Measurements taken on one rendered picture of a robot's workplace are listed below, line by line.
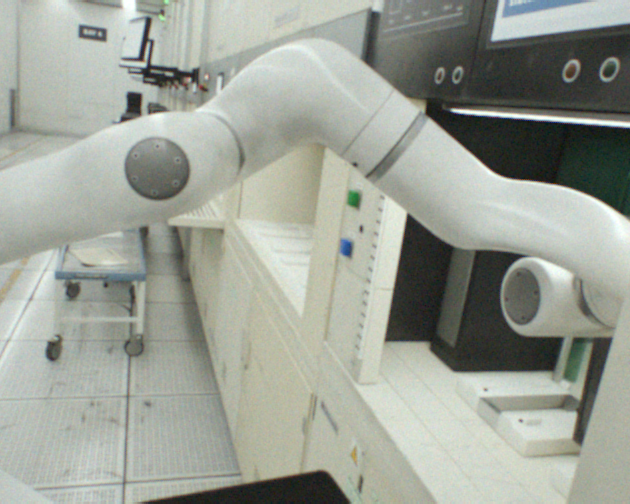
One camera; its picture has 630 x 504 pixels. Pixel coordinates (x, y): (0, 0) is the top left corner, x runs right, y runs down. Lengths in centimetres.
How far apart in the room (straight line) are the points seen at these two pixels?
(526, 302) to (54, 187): 50
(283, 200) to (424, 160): 198
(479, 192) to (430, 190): 5
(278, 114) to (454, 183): 19
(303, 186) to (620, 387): 215
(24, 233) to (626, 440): 59
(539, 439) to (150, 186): 73
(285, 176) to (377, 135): 196
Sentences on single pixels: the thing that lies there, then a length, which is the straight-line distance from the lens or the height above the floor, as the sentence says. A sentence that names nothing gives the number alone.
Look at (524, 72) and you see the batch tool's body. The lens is 71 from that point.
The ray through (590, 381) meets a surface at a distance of 90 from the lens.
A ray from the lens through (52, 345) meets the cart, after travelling 303.
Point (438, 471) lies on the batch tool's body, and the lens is 91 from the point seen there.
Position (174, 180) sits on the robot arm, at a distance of 52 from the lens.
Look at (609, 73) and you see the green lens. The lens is 60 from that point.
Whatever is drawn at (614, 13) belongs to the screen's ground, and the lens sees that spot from 62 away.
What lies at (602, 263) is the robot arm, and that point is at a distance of 57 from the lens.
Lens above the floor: 136
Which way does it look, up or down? 14 degrees down
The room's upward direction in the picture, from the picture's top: 8 degrees clockwise
